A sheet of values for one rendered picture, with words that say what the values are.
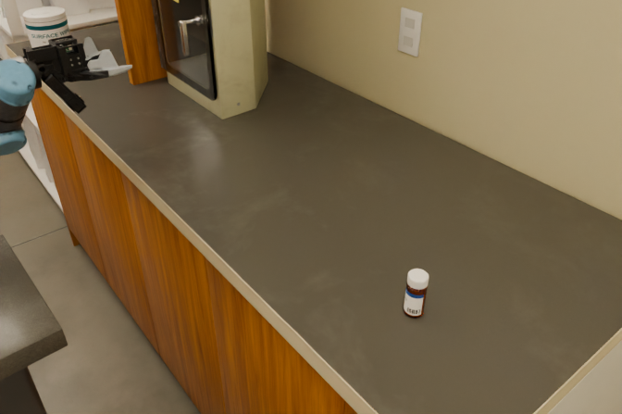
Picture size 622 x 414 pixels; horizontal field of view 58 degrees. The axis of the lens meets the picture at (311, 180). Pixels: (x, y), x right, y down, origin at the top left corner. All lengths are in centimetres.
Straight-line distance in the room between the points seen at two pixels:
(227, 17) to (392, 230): 69
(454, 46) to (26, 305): 107
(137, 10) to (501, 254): 121
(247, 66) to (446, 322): 88
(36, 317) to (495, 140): 105
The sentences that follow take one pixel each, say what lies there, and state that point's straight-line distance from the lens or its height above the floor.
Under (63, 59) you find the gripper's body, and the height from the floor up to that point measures 119.
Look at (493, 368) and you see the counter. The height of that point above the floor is 94.
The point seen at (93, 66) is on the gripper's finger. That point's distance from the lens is 136.
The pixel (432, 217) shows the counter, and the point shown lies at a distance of 118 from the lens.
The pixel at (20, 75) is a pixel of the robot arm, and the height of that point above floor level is 123.
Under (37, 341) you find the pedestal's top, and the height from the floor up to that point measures 94.
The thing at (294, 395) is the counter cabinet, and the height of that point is 71.
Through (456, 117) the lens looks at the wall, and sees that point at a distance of 149.
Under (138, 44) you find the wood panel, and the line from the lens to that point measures 179.
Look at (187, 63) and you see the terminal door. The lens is 161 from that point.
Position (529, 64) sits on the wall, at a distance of 133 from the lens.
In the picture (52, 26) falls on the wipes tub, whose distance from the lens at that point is 207.
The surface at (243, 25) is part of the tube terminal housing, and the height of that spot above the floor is 118.
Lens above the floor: 162
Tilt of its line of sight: 33 degrees down
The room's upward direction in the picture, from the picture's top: straight up
